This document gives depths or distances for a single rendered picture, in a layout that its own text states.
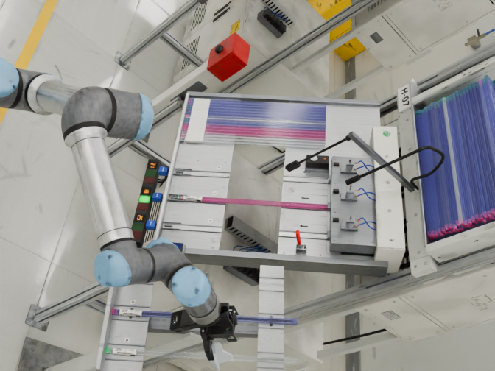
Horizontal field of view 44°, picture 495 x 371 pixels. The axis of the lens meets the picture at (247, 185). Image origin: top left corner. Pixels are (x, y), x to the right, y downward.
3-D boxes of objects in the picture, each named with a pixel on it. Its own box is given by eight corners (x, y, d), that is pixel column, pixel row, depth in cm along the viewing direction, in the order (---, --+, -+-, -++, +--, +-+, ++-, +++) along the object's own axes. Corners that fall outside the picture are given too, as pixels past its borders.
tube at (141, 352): (105, 354, 162) (104, 352, 161) (106, 349, 162) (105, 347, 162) (297, 364, 163) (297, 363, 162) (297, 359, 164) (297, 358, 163)
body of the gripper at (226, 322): (237, 344, 147) (226, 324, 138) (202, 344, 149) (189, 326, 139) (239, 313, 152) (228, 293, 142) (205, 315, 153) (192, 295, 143)
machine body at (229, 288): (100, 339, 246) (205, 299, 210) (135, 199, 289) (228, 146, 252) (216, 390, 281) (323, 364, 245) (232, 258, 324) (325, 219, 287)
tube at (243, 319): (112, 315, 168) (111, 313, 167) (113, 310, 169) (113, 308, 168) (296, 324, 169) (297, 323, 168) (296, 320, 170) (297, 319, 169)
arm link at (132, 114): (-1, 63, 174) (116, 89, 140) (46, 72, 186) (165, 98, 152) (-7, 105, 176) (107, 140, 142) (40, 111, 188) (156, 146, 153)
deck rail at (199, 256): (155, 260, 192) (152, 250, 187) (155, 255, 193) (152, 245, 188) (384, 277, 187) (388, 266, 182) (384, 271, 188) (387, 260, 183)
